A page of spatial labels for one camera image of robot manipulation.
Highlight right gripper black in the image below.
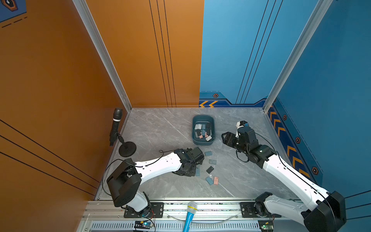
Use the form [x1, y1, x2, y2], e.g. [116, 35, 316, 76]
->
[220, 131, 249, 156]

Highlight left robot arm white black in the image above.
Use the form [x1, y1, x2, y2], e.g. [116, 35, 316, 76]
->
[106, 147, 205, 217]

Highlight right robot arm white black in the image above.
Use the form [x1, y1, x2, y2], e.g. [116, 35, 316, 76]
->
[221, 123, 347, 232]

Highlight teal grey eraser centre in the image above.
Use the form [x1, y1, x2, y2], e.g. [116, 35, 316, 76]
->
[209, 159, 217, 165]

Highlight light blue eraser bottom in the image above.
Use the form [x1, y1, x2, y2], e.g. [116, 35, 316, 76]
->
[206, 177, 214, 185]

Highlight dark teal storage box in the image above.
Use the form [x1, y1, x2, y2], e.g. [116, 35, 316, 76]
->
[191, 115, 216, 146]

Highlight blue handheld microphone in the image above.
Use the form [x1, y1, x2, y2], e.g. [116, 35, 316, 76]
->
[183, 201, 198, 232]

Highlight black microphone on stand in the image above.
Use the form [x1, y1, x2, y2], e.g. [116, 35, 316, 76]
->
[109, 108, 137, 158]

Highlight left green circuit board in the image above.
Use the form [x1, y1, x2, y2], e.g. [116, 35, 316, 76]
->
[133, 220, 154, 232]

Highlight green circuit board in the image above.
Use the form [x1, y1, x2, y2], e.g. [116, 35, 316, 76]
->
[133, 220, 154, 232]
[258, 220, 274, 232]

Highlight right green circuit board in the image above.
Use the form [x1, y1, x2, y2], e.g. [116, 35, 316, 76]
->
[258, 220, 274, 232]

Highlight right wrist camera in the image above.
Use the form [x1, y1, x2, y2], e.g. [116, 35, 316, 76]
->
[235, 120, 248, 138]

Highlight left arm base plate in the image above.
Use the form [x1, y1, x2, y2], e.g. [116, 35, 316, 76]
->
[124, 202, 164, 218]

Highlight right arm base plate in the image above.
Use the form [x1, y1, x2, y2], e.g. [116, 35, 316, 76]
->
[240, 202, 282, 218]

